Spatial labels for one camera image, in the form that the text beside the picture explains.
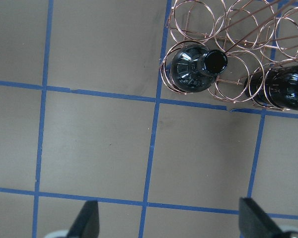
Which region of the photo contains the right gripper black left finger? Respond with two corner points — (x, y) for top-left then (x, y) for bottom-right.
(67, 200), (100, 238)

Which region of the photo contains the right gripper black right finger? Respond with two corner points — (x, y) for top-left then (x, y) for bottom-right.
(238, 197), (284, 238)

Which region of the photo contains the dark wine bottle in basket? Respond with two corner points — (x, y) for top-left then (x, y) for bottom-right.
(170, 44), (228, 93)

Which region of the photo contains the copper wire wine basket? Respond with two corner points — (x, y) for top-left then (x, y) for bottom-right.
(159, 0), (298, 111)

